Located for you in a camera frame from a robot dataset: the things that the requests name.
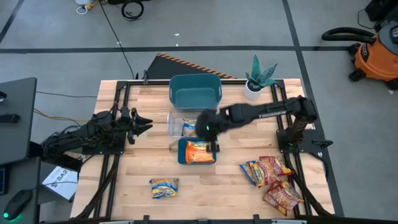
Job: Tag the clear plastic bin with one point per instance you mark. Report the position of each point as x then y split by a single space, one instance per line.
174 126

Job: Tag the potted plant in white pot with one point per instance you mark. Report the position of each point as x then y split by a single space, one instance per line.
256 82

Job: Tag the black ramp with hazard stripe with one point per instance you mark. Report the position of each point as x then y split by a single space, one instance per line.
168 68

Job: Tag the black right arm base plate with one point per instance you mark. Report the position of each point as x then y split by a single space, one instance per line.
311 143

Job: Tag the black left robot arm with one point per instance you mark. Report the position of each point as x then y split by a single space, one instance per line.
77 137

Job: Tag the deep teal plastic bin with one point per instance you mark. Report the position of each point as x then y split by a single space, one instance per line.
195 93

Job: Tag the black computer mouse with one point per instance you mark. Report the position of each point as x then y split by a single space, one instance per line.
17 203

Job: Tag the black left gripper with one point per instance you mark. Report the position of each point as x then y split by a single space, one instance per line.
130 124

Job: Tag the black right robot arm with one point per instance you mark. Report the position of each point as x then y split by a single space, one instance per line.
267 112

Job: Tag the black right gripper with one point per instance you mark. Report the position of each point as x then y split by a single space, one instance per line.
209 124

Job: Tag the shallow teal tray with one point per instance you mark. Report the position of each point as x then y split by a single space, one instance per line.
181 154

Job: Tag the black aluminium table frame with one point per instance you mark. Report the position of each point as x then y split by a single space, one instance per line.
110 174

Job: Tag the orange noodle pack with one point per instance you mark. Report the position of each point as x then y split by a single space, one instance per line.
199 154

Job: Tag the black device on desk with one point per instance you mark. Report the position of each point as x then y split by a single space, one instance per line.
9 118

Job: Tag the black keyboard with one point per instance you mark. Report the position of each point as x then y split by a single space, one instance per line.
3 180

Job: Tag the white printed paper sheet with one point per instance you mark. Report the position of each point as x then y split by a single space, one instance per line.
60 183

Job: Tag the dark grey desk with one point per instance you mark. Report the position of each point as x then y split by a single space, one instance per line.
15 137

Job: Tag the low grey side desk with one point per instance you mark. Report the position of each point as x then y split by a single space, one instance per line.
21 174

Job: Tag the black case on floor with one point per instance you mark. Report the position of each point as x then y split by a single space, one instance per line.
382 9

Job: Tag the orange shop vacuum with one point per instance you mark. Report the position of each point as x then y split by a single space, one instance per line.
376 59

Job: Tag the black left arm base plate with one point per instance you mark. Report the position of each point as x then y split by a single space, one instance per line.
102 151

